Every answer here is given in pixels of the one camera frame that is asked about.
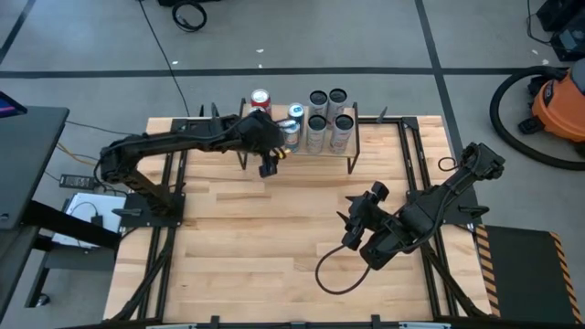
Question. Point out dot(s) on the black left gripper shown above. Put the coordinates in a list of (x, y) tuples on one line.
[(260, 132)]

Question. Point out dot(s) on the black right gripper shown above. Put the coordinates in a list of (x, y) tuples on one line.
[(372, 217)]

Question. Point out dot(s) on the silver and blue slim can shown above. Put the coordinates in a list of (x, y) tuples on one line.
[(292, 137)]

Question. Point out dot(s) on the silver can with black lid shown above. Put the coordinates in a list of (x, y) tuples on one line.
[(316, 134)]

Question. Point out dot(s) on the blue Red Bull can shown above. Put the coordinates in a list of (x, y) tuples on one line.
[(296, 109)]

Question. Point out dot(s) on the red cola can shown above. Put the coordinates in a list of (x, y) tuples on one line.
[(260, 97)]

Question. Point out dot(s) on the white Celsius Peach Vibe can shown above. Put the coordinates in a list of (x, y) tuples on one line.
[(341, 134), (338, 97)]

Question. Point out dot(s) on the white Celsius can orange print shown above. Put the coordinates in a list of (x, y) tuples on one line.
[(318, 98)]

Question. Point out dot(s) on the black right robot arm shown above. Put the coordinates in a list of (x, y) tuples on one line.
[(457, 183)]

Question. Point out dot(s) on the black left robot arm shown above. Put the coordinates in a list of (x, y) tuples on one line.
[(183, 137)]

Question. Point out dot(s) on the small yellow tag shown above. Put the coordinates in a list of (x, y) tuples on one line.
[(282, 153)]

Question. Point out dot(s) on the black mat with hazard stripes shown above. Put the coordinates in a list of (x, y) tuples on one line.
[(521, 274)]

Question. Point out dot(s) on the orange shop vacuum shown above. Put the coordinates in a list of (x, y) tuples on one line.
[(560, 109), (494, 109)]

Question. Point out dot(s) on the white flat box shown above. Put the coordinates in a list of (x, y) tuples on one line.
[(82, 205)]

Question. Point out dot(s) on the black power adapter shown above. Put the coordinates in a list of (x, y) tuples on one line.
[(77, 181)]

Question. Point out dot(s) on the black desk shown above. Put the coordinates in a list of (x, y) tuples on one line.
[(27, 160)]

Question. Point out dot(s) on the black computer monitor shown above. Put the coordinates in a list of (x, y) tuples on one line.
[(9, 106)]

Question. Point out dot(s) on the black equipment case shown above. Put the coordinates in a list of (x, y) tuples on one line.
[(566, 27)]

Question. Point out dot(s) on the wooden shelf with black frame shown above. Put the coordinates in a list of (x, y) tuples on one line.
[(343, 157)]

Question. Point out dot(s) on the black aluminium rig frame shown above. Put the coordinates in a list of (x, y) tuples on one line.
[(201, 121)]

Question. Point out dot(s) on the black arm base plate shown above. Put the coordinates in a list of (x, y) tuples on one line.
[(466, 210), (137, 215)]

